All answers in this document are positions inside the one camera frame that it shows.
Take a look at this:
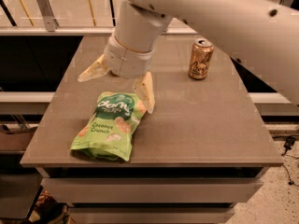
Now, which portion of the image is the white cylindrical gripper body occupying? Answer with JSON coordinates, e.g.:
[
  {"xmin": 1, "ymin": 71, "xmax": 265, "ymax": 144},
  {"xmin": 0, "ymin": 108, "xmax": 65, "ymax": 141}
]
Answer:
[{"xmin": 104, "ymin": 35, "xmax": 153, "ymax": 78}]

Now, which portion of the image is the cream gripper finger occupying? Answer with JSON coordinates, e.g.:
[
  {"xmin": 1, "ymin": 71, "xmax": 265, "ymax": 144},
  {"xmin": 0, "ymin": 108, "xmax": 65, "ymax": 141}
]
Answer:
[
  {"xmin": 134, "ymin": 71, "xmax": 155, "ymax": 114},
  {"xmin": 78, "ymin": 55, "xmax": 110, "ymax": 82}
]

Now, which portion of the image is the green rice chip bag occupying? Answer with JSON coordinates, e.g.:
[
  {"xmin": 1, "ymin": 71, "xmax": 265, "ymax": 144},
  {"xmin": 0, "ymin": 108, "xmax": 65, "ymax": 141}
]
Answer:
[{"xmin": 71, "ymin": 91, "xmax": 147, "ymax": 161}]

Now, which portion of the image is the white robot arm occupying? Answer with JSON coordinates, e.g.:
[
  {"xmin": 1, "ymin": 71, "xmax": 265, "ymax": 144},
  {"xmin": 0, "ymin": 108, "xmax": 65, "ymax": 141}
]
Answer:
[{"xmin": 78, "ymin": 0, "xmax": 299, "ymax": 105}]

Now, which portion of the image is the gold soda can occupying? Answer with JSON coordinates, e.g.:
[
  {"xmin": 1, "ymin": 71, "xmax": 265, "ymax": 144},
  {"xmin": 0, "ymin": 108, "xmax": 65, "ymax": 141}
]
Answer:
[{"xmin": 188, "ymin": 38, "xmax": 214, "ymax": 80}]

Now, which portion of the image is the grey table drawer unit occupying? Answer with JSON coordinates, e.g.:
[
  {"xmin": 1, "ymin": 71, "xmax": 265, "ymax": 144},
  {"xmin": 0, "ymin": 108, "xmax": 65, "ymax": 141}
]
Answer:
[{"xmin": 21, "ymin": 35, "xmax": 282, "ymax": 224}]

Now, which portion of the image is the glass railing with metal posts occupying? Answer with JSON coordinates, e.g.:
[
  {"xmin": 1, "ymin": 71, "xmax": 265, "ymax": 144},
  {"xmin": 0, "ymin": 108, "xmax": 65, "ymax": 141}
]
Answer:
[{"xmin": 8, "ymin": 0, "xmax": 299, "ymax": 42}]

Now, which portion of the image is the cardboard box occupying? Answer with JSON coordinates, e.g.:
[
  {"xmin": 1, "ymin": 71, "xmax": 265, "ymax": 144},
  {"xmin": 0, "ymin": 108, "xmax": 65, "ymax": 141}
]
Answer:
[{"xmin": 0, "ymin": 125, "xmax": 36, "ymax": 151}]

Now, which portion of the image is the black power adapter with cable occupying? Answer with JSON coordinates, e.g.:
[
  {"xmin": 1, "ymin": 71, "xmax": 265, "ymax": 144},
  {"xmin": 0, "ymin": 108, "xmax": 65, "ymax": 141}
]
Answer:
[{"xmin": 281, "ymin": 136, "xmax": 297, "ymax": 187}]

